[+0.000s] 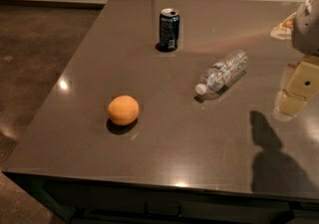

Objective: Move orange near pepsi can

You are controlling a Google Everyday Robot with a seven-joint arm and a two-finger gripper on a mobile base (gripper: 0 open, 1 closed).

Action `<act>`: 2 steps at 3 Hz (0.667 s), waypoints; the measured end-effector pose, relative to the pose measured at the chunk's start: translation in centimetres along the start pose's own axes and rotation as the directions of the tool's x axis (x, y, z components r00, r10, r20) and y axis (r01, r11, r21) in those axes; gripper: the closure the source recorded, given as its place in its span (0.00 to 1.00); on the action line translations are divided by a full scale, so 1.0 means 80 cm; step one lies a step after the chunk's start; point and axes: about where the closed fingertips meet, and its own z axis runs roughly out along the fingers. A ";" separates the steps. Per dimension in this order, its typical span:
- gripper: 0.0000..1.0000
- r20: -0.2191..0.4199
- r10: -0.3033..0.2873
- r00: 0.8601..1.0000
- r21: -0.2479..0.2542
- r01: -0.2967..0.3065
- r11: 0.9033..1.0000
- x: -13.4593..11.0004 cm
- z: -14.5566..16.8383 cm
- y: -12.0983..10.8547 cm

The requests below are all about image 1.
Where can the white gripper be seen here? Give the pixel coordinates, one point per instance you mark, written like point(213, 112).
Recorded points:
point(306, 32)

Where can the orange fruit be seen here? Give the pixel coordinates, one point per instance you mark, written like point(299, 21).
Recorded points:
point(123, 110)

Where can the dark blue pepsi can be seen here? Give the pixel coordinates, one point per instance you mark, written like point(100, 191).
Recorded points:
point(168, 29)

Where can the snack bag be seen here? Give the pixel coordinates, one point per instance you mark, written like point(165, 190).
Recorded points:
point(283, 31)

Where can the clear plastic water bottle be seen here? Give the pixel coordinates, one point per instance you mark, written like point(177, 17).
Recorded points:
point(222, 73)

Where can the cabinet drawer with handle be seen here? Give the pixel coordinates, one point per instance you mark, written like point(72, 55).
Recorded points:
point(100, 201)

